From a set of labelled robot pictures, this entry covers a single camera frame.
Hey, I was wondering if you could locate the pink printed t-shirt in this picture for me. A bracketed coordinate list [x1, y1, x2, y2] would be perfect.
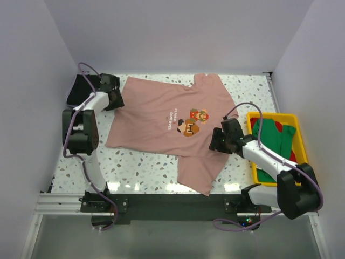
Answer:
[106, 73, 238, 196]

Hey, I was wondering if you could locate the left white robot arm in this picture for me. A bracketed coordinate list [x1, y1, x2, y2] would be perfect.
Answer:
[62, 73, 124, 212]

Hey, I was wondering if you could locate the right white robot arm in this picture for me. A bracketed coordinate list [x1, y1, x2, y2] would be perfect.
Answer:
[209, 118, 323, 220]

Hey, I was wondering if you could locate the folded black t-shirt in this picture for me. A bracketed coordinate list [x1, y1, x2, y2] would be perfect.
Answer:
[66, 74, 92, 107]

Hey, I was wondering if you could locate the green t-shirt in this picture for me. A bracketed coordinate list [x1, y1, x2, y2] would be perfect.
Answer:
[250, 118, 296, 183]

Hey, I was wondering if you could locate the red t-shirt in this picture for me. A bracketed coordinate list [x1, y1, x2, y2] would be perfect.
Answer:
[260, 119, 296, 162]

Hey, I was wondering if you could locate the yellow plastic bin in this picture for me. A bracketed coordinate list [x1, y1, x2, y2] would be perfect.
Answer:
[247, 112, 308, 187]

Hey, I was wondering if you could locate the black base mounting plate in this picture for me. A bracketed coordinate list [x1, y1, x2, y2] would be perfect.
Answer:
[79, 193, 272, 227]

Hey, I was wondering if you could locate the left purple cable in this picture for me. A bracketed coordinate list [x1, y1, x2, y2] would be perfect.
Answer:
[63, 62, 119, 233]

